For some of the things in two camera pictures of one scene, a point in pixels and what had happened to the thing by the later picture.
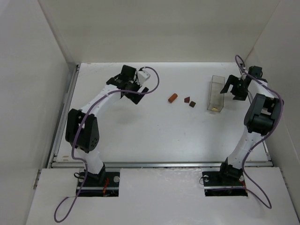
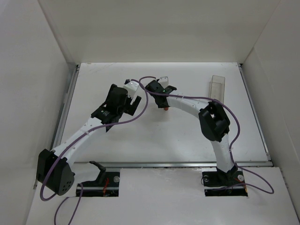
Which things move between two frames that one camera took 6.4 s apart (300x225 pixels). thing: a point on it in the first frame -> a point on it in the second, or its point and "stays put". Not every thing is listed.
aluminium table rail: [160, 164] stays put
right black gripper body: [237, 86] -> [161, 101]
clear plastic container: [215, 99] stays put
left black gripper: [132, 88] -> [131, 106]
